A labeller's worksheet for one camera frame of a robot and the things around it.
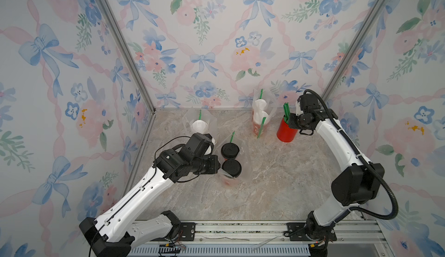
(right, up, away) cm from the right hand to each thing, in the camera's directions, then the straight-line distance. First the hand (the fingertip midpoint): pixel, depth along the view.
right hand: (294, 121), depth 86 cm
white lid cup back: (-17, +1, +2) cm, 17 cm away
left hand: (-36, -18, -18) cm, 44 cm away
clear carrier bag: (-10, +13, +8) cm, 18 cm away
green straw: (-29, -7, +26) cm, 40 cm away
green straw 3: (-15, 0, +1) cm, 15 cm away
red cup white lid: (-14, +10, +13) cm, 22 cm away
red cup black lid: (-33, -14, -6) cm, 36 cm away
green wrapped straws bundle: (-1, +7, +8) cm, 11 cm away
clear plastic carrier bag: (-51, +3, 0) cm, 51 cm away
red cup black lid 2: (-31, -20, -11) cm, 39 cm away
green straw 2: (-14, +17, +14) cm, 26 cm away
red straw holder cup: (0, -7, +15) cm, 17 cm away
